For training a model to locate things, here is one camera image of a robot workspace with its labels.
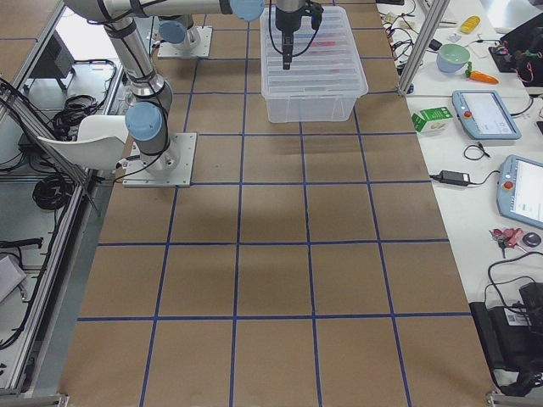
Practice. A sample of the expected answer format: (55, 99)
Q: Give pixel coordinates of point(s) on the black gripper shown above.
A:
(284, 20)

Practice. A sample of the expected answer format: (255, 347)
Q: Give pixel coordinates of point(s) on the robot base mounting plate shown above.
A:
(173, 168)

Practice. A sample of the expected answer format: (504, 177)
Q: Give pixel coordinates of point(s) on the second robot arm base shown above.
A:
(179, 30)

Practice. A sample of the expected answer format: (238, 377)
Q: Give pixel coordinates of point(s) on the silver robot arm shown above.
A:
(147, 119)

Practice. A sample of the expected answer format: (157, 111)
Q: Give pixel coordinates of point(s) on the clear plastic storage box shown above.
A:
(324, 82)

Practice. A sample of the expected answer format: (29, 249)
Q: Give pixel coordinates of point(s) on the green white carton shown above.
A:
(429, 120)

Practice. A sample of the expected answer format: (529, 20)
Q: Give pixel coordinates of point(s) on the green blue bowl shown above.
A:
(452, 57)

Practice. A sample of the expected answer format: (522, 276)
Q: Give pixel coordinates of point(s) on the yellow toy corn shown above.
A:
(469, 24)

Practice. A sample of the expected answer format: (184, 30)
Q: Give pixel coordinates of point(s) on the toy carrot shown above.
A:
(475, 75)

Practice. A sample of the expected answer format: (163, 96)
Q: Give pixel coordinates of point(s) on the upper teach pendant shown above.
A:
(484, 116)

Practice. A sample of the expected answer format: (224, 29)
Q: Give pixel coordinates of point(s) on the teach pendant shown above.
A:
(484, 116)
(519, 190)

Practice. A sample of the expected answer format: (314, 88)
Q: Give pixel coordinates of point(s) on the black power adapter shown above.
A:
(454, 178)

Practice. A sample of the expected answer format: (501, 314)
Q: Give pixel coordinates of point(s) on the white plastic chair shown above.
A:
(99, 145)

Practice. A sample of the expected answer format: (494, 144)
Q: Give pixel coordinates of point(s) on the lower teach pendant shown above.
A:
(519, 190)

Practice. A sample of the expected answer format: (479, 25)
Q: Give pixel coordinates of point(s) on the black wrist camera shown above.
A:
(314, 10)

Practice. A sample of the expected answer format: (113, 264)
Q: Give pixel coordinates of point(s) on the aluminium frame post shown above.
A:
(426, 34)

